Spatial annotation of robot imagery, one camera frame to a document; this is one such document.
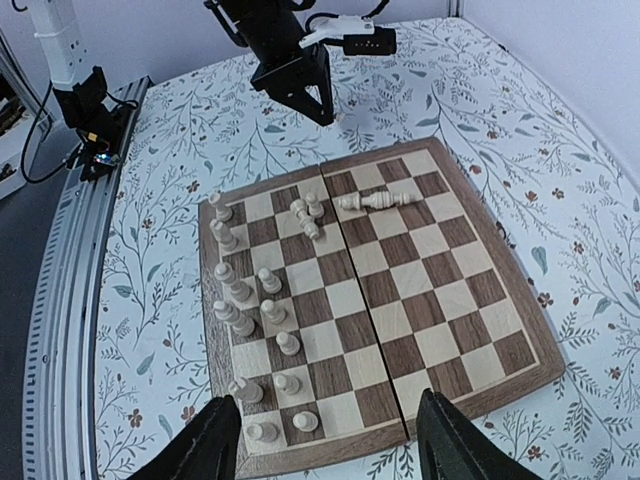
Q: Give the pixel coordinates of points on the wooden chess board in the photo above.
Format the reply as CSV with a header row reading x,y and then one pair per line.
x,y
385,303

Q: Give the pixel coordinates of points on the standing light pawn piece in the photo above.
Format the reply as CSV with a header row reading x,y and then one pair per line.
x,y
273,312

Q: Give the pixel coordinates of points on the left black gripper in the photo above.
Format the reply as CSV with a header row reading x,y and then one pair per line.
x,y
290,75

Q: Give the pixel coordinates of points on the light wooden bishop piece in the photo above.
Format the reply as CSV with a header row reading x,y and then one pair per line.
x,y
246,391

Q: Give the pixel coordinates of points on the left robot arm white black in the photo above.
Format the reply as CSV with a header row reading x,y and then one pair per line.
x,y
57,30

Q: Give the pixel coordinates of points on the light wooden king piece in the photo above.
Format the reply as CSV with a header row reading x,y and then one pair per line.
x,y
238,292

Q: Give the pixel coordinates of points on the right aluminium frame post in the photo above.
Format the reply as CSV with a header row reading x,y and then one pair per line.
x,y
455,8

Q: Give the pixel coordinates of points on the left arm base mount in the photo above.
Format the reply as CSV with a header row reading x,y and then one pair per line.
x,y
99,119

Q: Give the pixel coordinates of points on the aluminium front rail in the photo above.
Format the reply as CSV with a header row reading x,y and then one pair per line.
x,y
58,433

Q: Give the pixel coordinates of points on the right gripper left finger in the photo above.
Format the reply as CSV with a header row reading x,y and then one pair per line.
x,y
205,449

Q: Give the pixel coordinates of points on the light chess piece cluster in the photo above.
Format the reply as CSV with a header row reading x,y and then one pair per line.
x,y
378,200
307,210

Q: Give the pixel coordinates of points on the light wooden rook piece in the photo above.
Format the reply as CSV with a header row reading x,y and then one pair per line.
x,y
265,432

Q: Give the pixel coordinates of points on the light chess piece cluster left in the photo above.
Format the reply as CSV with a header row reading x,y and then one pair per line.
x,y
307,210

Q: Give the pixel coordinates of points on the light chess piece cluster centre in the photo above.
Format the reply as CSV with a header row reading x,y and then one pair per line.
x,y
378,200

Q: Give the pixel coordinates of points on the light wooden pawn piece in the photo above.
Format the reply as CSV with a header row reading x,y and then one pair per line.
x,y
222,211

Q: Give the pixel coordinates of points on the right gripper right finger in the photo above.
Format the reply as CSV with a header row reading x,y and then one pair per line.
x,y
451,447

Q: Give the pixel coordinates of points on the light wooden knight piece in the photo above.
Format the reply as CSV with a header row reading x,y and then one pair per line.
x,y
226,240

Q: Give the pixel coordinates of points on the light wooden queen piece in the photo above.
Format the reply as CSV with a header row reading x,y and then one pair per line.
x,y
230,315

